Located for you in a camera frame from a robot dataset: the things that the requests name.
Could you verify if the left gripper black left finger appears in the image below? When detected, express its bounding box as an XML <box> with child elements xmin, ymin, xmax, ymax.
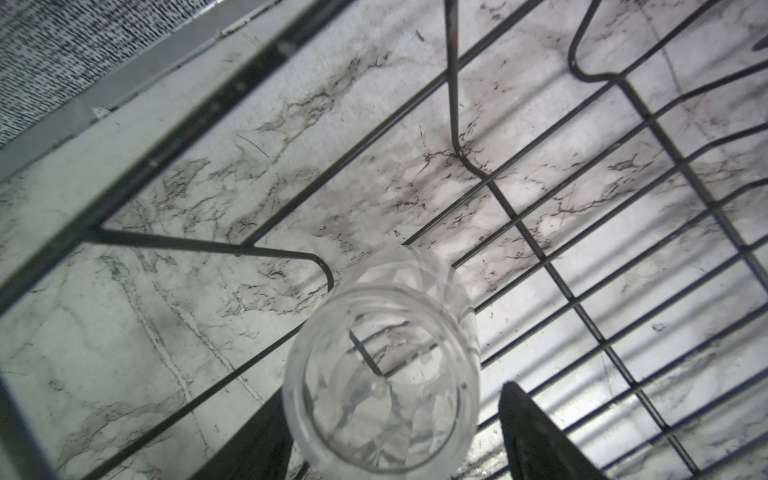
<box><xmin>192</xmin><ymin>390</ymin><xmax>293</xmax><ymax>480</ymax></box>

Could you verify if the black wire dish rack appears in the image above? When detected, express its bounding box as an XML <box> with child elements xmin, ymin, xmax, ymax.
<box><xmin>1</xmin><ymin>1</ymin><xmax>767</xmax><ymax>479</ymax></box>

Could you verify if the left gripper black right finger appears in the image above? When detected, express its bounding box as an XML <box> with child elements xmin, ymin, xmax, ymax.
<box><xmin>498</xmin><ymin>382</ymin><xmax>605</xmax><ymax>480</ymax></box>

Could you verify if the clear glass tumbler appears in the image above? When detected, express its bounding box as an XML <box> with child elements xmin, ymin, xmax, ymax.
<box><xmin>282</xmin><ymin>246</ymin><xmax>480</xmax><ymax>479</ymax></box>

